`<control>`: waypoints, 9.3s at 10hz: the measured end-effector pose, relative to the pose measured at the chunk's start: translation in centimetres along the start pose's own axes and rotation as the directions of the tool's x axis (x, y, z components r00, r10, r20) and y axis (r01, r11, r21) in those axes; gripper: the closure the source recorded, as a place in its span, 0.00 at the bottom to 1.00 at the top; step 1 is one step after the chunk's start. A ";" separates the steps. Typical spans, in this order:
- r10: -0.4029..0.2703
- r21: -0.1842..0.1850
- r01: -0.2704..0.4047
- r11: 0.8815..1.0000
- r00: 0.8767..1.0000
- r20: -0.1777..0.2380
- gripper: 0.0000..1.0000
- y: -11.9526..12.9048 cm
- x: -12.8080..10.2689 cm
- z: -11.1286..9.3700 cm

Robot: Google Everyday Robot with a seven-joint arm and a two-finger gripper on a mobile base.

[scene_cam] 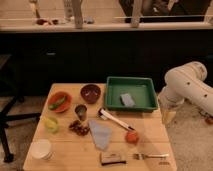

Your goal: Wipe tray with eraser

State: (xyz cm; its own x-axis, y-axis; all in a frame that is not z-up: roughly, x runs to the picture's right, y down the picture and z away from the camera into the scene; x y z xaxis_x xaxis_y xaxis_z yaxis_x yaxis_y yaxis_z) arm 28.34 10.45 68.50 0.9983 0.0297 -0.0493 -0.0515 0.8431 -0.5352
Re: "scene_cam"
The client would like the small metal cup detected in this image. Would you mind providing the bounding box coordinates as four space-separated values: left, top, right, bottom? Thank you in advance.
75 105 87 121

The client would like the green plastic tray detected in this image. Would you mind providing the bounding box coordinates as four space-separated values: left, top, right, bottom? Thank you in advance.
104 76 158 112

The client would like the white paper cup stack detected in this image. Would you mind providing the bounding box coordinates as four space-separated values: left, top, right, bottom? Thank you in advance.
31 139 52 160

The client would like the black office chair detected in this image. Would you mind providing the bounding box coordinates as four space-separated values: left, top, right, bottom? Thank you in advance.
0 54 41 163

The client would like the yellow green cup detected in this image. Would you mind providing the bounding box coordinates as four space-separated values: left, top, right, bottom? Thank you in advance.
44 117 59 133

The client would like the silver fork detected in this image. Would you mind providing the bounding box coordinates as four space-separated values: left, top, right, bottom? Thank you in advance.
132 153 169 160

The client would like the dark red grape bunch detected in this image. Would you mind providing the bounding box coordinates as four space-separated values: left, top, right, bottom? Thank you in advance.
69 120 90 136

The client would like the green pepper in bowl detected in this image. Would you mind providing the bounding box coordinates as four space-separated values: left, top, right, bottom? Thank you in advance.
48 96 67 110

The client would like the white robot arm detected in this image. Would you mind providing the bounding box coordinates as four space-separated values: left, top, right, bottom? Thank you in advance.
158 61 213 124

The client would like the white handled brush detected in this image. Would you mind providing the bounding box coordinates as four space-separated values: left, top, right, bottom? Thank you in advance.
98 108 133 130

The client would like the red tomato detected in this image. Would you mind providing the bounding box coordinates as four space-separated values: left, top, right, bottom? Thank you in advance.
125 131 139 144

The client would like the orange bowl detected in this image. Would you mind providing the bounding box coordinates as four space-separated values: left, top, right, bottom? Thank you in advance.
48 91 72 113

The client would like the dark red bowl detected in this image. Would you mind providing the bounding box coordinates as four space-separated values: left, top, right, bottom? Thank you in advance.
80 84 101 104

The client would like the grey blue cloth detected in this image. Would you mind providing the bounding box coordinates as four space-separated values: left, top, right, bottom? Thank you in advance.
88 120 112 150

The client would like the grey sponge in tray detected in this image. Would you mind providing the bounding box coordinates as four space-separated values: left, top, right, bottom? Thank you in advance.
120 93 135 107

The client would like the dark cabinet counter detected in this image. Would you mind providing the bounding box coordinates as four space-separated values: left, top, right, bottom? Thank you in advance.
0 26 213 96

